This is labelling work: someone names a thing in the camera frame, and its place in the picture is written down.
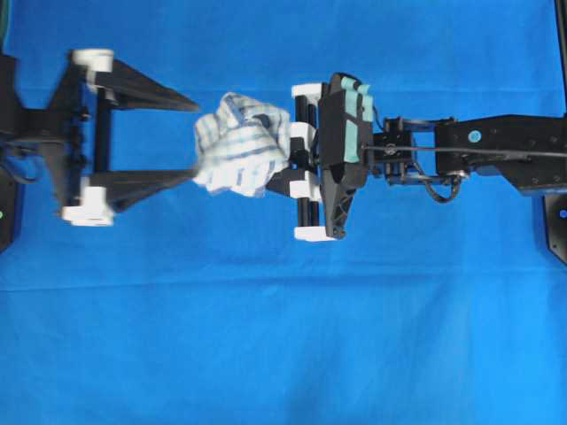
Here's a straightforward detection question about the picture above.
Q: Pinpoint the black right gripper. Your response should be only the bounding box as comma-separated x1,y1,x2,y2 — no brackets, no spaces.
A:
252,83,330,242

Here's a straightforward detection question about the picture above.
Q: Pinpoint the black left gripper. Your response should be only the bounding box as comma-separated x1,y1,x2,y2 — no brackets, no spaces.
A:
45,49,199,227

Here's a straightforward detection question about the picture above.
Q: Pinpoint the white blue-striped towel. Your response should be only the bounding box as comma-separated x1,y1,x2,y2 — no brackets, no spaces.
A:
193,92,291,197

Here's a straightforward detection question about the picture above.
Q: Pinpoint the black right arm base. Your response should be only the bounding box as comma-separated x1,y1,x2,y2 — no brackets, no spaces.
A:
532,194,566,269

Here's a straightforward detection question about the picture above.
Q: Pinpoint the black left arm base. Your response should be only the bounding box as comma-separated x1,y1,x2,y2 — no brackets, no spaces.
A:
0,168,24,252

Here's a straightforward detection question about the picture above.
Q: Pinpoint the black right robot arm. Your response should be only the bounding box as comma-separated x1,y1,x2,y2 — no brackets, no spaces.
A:
267,74,566,242

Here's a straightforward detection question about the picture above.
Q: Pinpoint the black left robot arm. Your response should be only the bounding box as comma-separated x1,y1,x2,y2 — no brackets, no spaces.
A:
1,49,198,227

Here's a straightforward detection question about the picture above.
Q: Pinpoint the blue table cloth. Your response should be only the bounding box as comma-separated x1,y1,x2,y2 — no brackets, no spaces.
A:
1,1,566,424

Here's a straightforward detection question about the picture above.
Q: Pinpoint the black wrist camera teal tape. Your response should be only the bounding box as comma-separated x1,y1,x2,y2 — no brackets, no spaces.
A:
317,73,377,240

